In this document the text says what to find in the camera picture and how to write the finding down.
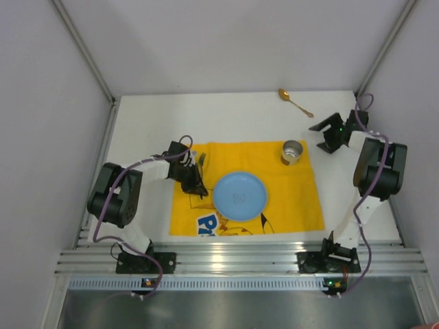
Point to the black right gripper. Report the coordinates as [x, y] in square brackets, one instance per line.
[330, 133]

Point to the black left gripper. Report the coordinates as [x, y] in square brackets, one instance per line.
[191, 184]

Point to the blue plastic plate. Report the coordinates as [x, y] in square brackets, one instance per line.
[240, 196]

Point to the metal cup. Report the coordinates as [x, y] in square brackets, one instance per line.
[291, 152]

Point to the gold spoon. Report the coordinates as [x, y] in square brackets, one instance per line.
[284, 95]

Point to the yellow placemat cloth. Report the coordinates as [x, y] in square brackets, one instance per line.
[293, 203]

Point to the blue fork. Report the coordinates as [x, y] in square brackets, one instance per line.
[201, 161]

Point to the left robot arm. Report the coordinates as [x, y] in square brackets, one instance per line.
[115, 196]

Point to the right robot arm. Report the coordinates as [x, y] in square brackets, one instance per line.
[378, 174]

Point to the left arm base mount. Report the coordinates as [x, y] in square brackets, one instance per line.
[131, 264]

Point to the left aluminium frame post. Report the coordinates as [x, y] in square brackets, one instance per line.
[79, 43]

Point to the aluminium frame post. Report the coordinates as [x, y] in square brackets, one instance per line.
[397, 27]
[79, 43]

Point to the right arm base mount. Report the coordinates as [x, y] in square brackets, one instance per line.
[317, 262]

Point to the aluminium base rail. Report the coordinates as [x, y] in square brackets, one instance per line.
[229, 258]

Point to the right aluminium frame post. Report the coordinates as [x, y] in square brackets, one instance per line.
[397, 27]

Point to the perforated cable duct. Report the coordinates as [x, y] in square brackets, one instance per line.
[173, 283]

